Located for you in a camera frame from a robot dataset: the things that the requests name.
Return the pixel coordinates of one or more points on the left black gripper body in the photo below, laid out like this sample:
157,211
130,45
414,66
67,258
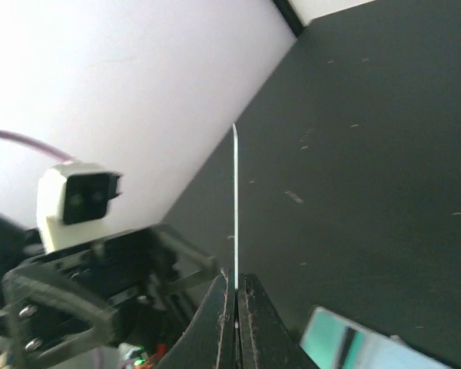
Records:
124,272

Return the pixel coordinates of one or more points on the black leather card holder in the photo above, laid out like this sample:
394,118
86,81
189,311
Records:
381,351

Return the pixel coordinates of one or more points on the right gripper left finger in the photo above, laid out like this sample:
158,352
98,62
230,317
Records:
209,340

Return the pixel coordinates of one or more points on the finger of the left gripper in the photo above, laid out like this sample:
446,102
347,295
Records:
51,318
169,239

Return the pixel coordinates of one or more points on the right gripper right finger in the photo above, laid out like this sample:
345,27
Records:
262,340

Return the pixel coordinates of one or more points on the left black frame post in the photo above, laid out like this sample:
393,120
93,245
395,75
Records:
290,15

